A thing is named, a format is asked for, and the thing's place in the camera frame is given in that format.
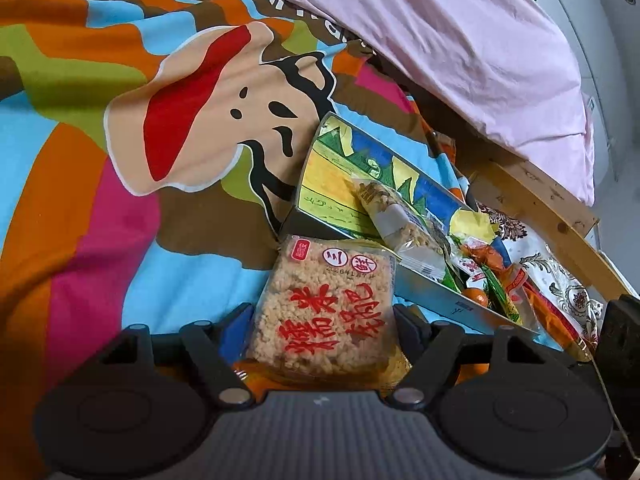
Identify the orange mandarin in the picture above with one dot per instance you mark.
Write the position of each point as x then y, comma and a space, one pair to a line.
477, 295

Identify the nut brittle snack packet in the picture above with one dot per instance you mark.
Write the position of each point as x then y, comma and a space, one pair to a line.
418, 240

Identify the red sausage snack packet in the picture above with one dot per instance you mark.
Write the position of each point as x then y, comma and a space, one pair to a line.
513, 277

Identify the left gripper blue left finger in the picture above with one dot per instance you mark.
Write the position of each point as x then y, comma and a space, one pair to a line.
213, 348

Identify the wooden bed rail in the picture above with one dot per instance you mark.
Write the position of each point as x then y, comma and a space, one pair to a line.
521, 194

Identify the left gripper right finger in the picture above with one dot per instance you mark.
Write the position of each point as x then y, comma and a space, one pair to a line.
432, 351

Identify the colourful cartoon bedsheet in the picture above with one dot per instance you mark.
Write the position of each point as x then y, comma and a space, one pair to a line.
150, 152

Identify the pink hanging sheet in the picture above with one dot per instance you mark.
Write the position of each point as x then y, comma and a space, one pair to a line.
502, 65

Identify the wooden cabinet box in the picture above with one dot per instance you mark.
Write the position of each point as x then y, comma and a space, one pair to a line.
472, 151

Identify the floral satin quilt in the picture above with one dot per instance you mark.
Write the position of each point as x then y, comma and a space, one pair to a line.
526, 247

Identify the colourful printed cardboard tray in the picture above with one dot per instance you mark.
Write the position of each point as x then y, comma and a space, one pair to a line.
325, 207

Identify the glutinous rice cracker packet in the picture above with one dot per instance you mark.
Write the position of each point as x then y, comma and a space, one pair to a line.
327, 310

